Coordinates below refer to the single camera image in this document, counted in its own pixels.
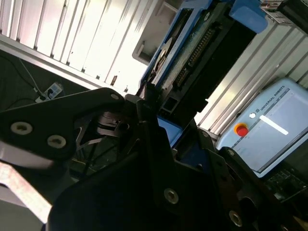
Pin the hard disk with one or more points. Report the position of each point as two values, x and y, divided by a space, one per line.
216 48

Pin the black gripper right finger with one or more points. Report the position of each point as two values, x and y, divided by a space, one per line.
231 173

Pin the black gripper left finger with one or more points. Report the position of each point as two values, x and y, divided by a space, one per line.
48 118

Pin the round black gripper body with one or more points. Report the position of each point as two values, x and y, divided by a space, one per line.
120 204

